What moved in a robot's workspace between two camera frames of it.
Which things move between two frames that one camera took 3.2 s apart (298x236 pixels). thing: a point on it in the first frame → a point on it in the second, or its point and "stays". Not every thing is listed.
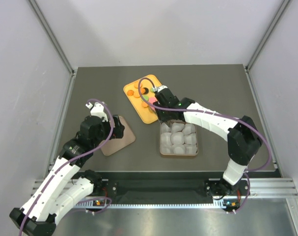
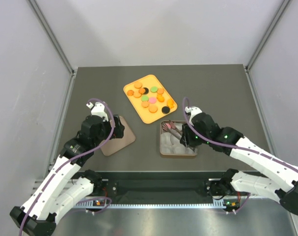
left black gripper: (118, 131) stays
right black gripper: (162, 118) → (186, 139)
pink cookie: (152, 99) stays
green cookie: (146, 97) stays
